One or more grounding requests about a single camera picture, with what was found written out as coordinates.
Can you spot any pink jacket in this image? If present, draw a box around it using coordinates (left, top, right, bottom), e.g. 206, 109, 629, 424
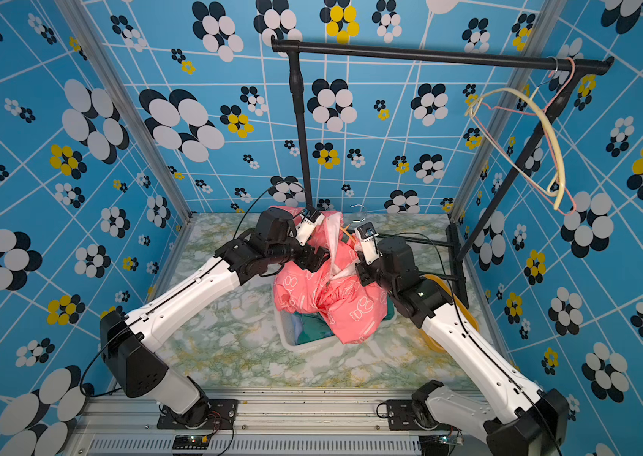
273, 211, 389, 344

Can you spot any green jacket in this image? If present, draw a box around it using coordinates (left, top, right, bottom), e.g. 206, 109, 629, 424
291, 313, 335, 346

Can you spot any white hanger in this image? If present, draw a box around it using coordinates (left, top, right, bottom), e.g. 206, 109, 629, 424
468, 86, 567, 215

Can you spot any pink clothes hanger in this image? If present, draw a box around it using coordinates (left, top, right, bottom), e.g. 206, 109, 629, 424
477, 55, 579, 215

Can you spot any wooden hanger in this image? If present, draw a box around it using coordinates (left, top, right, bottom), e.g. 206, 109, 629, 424
340, 203, 369, 246

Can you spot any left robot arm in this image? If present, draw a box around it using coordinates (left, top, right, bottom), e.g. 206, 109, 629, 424
95, 207, 330, 429

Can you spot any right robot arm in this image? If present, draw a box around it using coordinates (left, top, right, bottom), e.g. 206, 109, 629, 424
357, 235, 569, 455

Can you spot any white plastic basket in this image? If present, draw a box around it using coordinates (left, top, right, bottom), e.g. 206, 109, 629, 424
274, 310, 341, 353

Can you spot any black clothes rack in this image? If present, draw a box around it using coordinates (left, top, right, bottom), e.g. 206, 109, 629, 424
271, 38, 614, 318

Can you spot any yellow plastic tray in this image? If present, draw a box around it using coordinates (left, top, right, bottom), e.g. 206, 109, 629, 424
417, 274, 480, 355

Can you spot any small black electronics board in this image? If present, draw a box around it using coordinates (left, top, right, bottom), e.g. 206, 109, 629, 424
172, 434, 212, 451

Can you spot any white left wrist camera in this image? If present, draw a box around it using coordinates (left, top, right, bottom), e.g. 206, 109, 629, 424
296, 208, 324, 247

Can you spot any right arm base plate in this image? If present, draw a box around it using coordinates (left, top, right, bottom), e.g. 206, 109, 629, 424
384, 399, 444, 432

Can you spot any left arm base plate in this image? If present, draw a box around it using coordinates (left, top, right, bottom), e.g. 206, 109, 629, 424
156, 399, 240, 431

